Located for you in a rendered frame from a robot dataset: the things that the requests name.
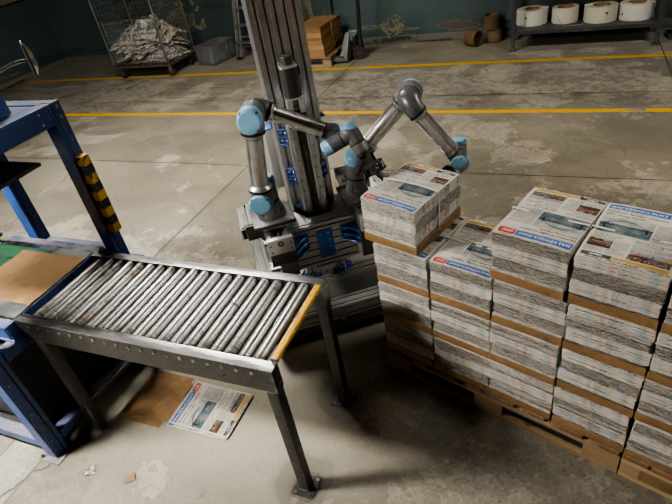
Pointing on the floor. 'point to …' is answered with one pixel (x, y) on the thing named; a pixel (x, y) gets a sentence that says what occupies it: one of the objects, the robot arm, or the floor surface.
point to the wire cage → (148, 42)
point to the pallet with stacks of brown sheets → (324, 38)
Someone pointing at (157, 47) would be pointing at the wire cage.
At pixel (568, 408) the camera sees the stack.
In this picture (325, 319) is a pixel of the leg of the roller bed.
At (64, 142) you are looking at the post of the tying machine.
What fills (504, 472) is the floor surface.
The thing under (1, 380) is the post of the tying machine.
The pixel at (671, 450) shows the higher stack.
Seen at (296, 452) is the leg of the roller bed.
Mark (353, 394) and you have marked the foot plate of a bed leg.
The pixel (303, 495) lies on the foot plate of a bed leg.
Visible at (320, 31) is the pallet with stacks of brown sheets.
